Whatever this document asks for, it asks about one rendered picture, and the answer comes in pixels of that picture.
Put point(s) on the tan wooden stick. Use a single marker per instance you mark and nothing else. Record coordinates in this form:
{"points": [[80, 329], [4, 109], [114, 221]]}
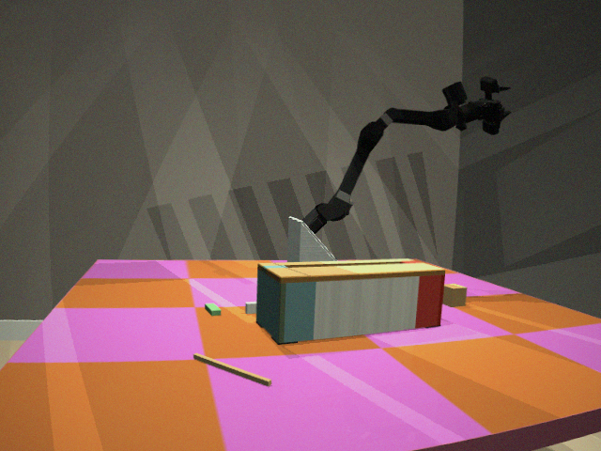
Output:
{"points": [[232, 369]]}

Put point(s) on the green rectangular block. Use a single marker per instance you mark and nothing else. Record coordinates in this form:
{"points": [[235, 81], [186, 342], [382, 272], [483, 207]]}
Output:
{"points": [[213, 309]]}

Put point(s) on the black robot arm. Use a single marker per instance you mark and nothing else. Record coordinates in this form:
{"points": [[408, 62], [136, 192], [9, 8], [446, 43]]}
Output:
{"points": [[340, 204]]}

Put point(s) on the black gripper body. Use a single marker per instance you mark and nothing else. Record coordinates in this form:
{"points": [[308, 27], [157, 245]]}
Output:
{"points": [[489, 85]]}

